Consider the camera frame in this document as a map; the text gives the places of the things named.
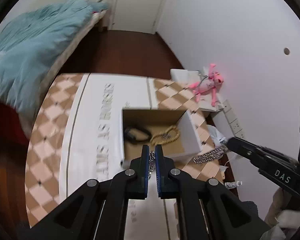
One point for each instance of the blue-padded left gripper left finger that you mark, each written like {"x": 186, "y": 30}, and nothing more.
{"x": 138, "y": 188}

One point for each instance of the white cardboard box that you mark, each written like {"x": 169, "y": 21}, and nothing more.
{"x": 174, "y": 130}

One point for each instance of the white plastic bag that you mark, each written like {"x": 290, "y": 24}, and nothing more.
{"x": 218, "y": 138}

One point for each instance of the teal blue duvet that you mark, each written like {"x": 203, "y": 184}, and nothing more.
{"x": 31, "y": 43}

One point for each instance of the checkered printed tablecloth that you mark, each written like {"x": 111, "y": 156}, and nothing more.
{"x": 76, "y": 133}

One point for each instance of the pink panther plush toy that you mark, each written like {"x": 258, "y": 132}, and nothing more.
{"x": 209, "y": 84}

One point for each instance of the black fitness band watch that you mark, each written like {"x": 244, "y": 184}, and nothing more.
{"x": 137, "y": 135}

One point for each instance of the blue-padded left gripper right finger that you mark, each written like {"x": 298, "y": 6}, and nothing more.
{"x": 165, "y": 186}

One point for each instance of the white wall socket strip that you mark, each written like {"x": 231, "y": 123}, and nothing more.
{"x": 232, "y": 120}

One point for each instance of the bed with patterned mattress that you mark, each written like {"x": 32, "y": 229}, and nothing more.
{"x": 28, "y": 123}

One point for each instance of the white door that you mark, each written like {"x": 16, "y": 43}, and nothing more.
{"x": 135, "y": 15}

